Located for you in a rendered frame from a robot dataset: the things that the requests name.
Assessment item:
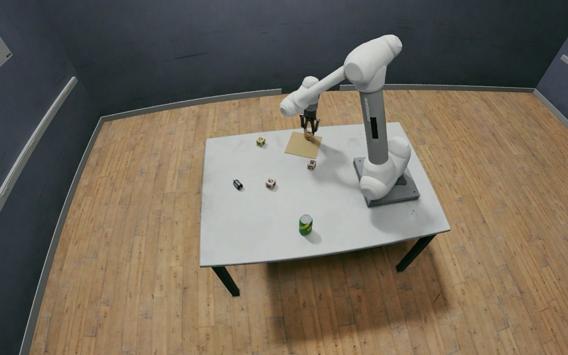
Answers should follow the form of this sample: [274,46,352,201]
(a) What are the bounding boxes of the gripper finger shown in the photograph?
[310,118,320,139]
[299,114,308,134]

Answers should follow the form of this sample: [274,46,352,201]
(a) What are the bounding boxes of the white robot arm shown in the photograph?
[280,35,411,200]

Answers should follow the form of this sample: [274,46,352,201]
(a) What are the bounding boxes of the green and yellow drink can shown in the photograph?
[299,214,313,236]

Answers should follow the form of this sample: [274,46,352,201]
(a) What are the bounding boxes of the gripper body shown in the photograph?
[303,110,317,122]

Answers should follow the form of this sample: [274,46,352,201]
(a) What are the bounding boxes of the tan flat mat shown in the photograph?
[285,131,322,159]

